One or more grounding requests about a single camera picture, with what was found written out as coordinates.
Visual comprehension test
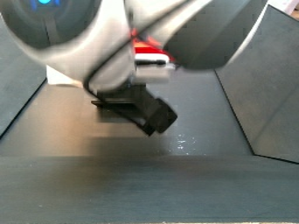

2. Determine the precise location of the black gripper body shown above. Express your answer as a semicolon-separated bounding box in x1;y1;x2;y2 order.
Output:
103;89;178;136

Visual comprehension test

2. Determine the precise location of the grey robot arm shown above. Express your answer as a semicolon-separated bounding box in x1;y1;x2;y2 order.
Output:
0;0;267;134

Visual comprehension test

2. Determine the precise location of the red peg board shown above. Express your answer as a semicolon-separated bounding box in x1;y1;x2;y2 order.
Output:
131;29;176;63

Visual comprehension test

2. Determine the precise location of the black curved holder bracket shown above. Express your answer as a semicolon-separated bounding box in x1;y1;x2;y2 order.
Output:
91;84;146;108

